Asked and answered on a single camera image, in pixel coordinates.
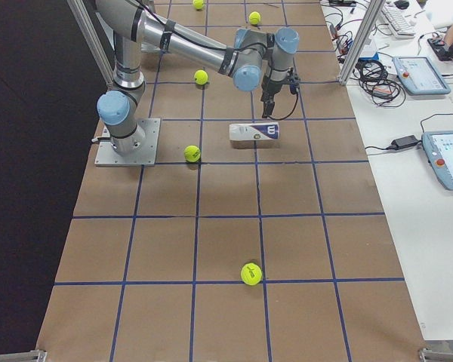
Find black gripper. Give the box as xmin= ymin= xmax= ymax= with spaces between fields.
xmin=260 ymin=67 xmax=291 ymax=118

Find clear tennis ball can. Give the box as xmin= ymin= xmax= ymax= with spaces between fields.
xmin=229 ymin=121 xmax=280 ymax=148

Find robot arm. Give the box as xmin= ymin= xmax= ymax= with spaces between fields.
xmin=95 ymin=1 xmax=300 ymax=165

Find centre tennis ball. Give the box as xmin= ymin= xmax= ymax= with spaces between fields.
xmin=194 ymin=69 xmax=209 ymax=86

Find tennis ball by base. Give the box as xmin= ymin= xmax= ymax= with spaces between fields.
xmin=248 ymin=11 xmax=261 ymax=26
xmin=183 ymin=145 xmax=201 ymax=163

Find tennis ball near front edge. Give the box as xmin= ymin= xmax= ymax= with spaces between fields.
xmin=240 ymin=262 xmax=263 ymax=286

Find white blue box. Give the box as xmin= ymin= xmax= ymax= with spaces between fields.
xmin=359 ymin=38 xmax=379 ymax=60

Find brown paper table cover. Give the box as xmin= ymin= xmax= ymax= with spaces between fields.
xmin=37 ymin=1 xmax=423 ymax=361

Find black power adapter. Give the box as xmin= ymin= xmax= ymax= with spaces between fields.
xmin=390 ymin=135 xmax=420 ymax=151

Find far teach pendant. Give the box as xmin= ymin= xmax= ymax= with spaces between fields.
xmin=392 ymin=57 xmax=451 ymax=95

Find teach pendant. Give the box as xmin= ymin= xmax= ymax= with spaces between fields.
xmin=392 ymin=57 xmax=451 ymax=95
xmin=421 ymin=131 xmax=453 ymax=191

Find white keyboard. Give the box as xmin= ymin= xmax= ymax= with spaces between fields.
xmin=380 ymin=5 xmax=416 ymax=39

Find black computer mouse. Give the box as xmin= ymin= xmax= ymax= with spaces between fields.
xmin=393 ymin=0 xmax=410 ymax=11

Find black controller box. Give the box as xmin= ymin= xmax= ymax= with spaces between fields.
xmin=427 ymin=37 xmax=453 ymax=61

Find near teach pendant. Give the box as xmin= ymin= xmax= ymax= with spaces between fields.
xmin=421 ymin=131 xmax=453 ymax=191

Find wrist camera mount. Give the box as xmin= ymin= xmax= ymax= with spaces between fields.
xmin=285 ymin=68 xmax=300 ymax=95

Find coiled black cable bundle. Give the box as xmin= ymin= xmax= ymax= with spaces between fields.
xmin=356 ymin=60 xmax=407 ymax=109

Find aluminium frame post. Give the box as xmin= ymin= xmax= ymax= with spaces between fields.
xmin=337 ymin=0 xmax=385 ymax=86

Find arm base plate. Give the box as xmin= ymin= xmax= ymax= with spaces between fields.
xmin=94 ymin=118 xmax=161 ymax=167

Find aluminium corner rail right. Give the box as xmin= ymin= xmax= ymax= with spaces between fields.
xmin=418 ymin=348 xmax=453 ymax=362

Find aluminium corner rail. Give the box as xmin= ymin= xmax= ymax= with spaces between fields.
xmin=418 ymin=348 xmax=453 ymax=362
xmin=0 ymin=350 xmax=48 ymax=362

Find aluminium corner rail left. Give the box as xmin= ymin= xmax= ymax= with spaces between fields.
xmin=0 ymin=350 xmax=48 ymax=362

